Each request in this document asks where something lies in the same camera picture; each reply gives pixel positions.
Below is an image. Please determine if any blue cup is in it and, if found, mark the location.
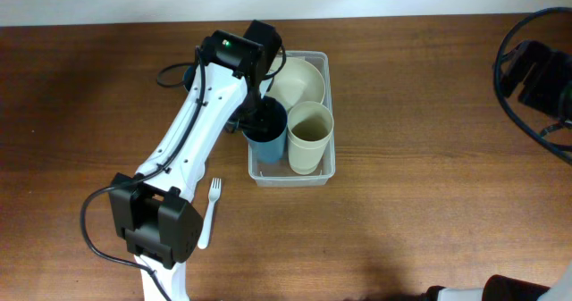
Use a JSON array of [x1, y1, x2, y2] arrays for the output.
[[183, 65, 197, 92], [243, 101, 287, 163]]

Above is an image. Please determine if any cream bowl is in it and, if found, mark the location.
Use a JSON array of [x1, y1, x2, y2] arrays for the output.
[[265, 57, 325, 112]]

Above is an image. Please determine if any beige cup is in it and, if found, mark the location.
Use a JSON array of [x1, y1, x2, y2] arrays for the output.
[[289, 155, 322, 175], [287, 101, 334, 160]]

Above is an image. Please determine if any white plastic fork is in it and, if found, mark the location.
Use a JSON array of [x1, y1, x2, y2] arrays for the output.
[[198, 178, 222, 249]]

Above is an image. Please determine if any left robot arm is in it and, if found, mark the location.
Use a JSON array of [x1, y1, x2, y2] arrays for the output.
[[109, 21, 283, 300]]

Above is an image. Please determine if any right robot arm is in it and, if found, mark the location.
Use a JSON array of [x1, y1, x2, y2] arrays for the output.
[[500, 40, 571, 121]]

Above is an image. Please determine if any clear plastic container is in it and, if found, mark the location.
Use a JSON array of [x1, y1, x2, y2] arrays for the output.
[[248, 51, 336, 188]]

